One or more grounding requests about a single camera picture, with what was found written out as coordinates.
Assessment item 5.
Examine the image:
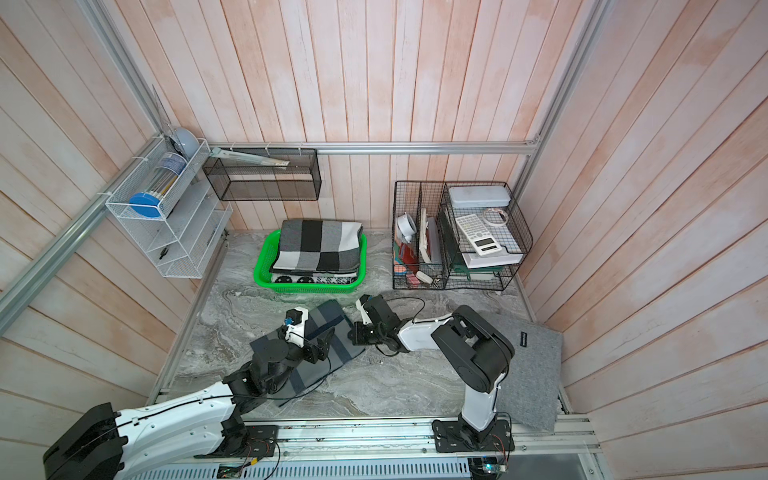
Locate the grey navy striped scarf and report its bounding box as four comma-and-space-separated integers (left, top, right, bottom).
248, 300, 365, 402

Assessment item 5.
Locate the black white smiley scarf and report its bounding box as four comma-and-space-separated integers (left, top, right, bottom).
271, 273, 358, 285

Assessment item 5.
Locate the grey black checkered scarf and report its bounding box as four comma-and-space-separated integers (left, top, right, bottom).
270, 219, 363, 274

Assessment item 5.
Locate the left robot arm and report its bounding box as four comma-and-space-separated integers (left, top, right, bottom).
43, 302, 345, 479

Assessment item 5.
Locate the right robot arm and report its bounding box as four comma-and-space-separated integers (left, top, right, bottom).
348, 295, 515, 456

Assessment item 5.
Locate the green plastic basket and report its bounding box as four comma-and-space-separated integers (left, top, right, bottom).
253, 230, 368, 294

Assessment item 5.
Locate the white tape roll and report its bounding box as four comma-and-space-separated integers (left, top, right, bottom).
395, 213, 417, 243

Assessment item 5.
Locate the green book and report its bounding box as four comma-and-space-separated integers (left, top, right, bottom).
438, 211, 504, 281

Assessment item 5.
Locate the white notebook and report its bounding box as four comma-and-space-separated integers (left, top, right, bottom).
459, 228, 524, 268

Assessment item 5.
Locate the white calculator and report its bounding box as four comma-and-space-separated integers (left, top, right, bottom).
455, 214, 502, 256

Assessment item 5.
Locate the white flat box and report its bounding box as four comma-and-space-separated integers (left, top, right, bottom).
448, 185, 511, 209

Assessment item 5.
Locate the grey felt mat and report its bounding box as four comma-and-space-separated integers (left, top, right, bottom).
489, 314, 563, 433

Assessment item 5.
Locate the blue capped clear tube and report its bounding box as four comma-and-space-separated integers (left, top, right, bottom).
129, 152, 187, 218

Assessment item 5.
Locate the grey round bowl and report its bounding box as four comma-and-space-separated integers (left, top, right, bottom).
169, 127, 200, 160

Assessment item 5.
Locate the black wire grid organizer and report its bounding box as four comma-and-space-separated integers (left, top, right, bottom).
392, 180, 533, 291

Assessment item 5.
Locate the white mesh wall shelf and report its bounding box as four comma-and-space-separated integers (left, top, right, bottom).
106, 138, 232, 279

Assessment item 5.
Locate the black mesh wall basket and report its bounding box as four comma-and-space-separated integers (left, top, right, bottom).
203, 147, 322, 202

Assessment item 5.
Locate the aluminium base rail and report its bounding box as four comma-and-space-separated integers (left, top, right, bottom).
143, 413, 612, 479

